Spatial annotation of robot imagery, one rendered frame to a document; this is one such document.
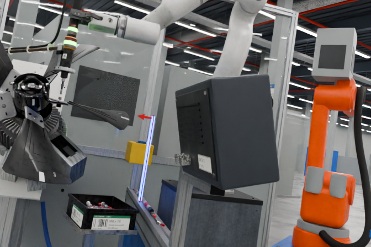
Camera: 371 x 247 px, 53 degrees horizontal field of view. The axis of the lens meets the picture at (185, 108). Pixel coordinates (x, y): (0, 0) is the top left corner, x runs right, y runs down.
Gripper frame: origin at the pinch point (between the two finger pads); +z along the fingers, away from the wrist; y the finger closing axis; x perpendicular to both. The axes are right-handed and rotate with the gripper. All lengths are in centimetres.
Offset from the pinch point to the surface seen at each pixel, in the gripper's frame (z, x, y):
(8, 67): 19.7, -22.8, 3.6
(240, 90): -34, -29, -83
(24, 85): 11.7, -28.9, -5.2
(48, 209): 0, -87, 70
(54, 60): 5.8, -15.2, 17.2
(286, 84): -129, 6, 70
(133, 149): -32, -46, 21
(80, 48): -3.1, -8.2, 16.1
